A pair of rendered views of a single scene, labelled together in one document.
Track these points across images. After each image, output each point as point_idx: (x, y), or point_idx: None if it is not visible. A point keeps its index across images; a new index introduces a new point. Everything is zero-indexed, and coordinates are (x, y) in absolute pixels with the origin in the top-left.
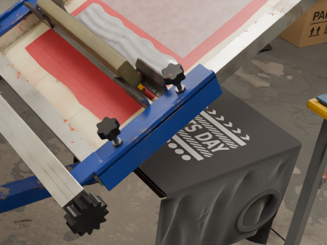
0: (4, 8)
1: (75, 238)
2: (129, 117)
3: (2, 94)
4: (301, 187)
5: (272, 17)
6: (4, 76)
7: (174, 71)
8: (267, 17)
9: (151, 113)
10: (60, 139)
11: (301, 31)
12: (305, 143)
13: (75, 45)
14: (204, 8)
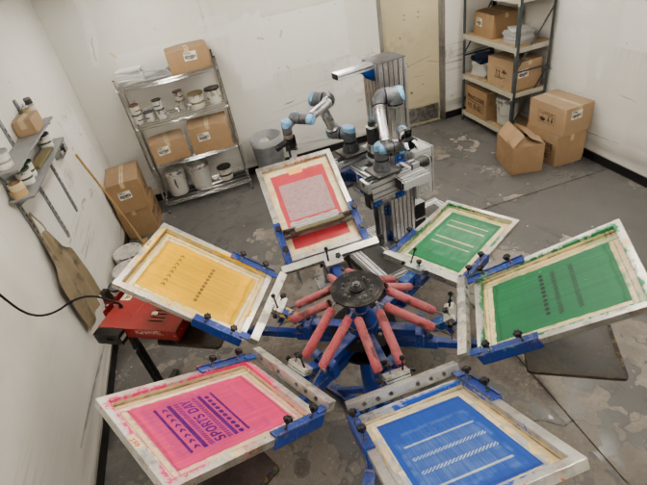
0: (92, 331)
1: (269, 337)
2: (348, 226)
3: (133, 366)
4: (267, 257)
5: (341, 181)
6: (311, 254)
7: (354, 204)
8: (340, 182)
9: (356, 217)
10: (348, 243)
11: (155, 223)
12: (239, 248)
13: (314, 230)
14: (319, 195)
